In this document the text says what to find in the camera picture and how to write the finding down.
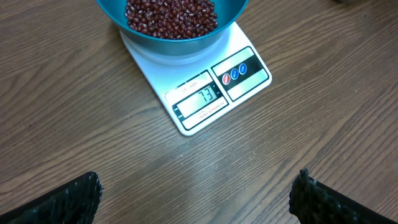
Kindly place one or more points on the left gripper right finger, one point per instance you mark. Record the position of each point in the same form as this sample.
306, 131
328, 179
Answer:
312, 202

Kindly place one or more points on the red beans in bowl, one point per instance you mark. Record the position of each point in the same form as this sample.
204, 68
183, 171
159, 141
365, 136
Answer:
171, 19

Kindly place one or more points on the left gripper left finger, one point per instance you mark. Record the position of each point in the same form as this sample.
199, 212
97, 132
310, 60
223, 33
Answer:
77, 201

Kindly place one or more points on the blue bowl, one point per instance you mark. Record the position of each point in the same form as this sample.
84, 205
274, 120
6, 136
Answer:
227, 10

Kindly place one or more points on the white digital kitchen scale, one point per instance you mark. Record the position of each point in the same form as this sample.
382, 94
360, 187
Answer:
199, 88

